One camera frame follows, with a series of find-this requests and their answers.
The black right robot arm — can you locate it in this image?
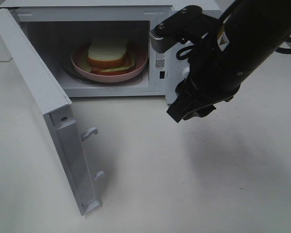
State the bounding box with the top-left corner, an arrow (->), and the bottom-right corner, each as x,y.
167,0 -> 291,122

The white microwave oven body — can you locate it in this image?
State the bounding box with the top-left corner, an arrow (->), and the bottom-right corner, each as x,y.
0,0 -> 221,103

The white microwave door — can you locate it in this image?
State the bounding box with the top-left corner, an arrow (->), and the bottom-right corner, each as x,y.
0,9 -> 104,215

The lower white microwave knob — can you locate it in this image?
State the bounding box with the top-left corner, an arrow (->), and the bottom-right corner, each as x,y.
181,67 -> 190,79

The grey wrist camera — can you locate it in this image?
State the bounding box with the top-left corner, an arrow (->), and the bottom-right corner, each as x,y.
149,5 -> 202,53

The sandwich with white bread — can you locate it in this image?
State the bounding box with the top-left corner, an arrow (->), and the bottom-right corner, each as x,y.
78,38 -> 136,76

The pink round plate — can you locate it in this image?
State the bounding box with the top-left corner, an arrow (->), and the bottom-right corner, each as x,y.
71,38 -> 148,83

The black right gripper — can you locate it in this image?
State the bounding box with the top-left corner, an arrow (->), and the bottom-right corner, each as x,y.
167,9 -> 255,123

